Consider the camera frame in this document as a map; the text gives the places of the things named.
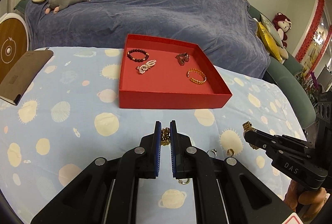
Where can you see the gold hoop earring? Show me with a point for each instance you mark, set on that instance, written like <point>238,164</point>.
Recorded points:
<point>230,152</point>

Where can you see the round wooden white device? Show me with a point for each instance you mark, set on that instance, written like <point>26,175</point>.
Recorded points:
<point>14,41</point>

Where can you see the blue-grey bed blanket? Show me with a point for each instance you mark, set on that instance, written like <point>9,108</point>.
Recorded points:
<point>223,29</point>

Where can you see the yellow satin pillow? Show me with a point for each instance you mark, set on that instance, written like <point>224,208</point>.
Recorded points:
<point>268,42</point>

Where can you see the silver metal watch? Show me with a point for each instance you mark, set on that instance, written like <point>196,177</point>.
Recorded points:
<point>182,58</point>

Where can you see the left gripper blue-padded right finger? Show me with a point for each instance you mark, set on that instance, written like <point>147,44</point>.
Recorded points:
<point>225,191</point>

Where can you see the brown notebook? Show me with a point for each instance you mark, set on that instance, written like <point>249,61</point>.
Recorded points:
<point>21,75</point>

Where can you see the green sofa bed frame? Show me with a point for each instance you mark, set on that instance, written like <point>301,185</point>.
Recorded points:
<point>284,76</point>

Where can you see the space-pattern blue tablecloth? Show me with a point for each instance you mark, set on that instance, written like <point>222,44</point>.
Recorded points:
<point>70,115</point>

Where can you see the red shallow box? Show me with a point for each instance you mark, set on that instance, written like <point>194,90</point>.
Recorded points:
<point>151,77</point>

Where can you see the right hand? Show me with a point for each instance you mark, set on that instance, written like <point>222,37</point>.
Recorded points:
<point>314,199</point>

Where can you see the gold chain bangle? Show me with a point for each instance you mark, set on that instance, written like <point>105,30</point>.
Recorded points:
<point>196,76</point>

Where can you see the grey-green pillow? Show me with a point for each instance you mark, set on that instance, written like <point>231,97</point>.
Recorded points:
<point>271,29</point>

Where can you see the gold wristwatch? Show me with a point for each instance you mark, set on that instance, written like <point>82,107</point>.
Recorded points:
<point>250,135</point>

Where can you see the red monkey plush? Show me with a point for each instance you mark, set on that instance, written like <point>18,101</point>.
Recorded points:
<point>282,24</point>

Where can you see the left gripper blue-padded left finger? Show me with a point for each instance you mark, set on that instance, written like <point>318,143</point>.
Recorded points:
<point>106,190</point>

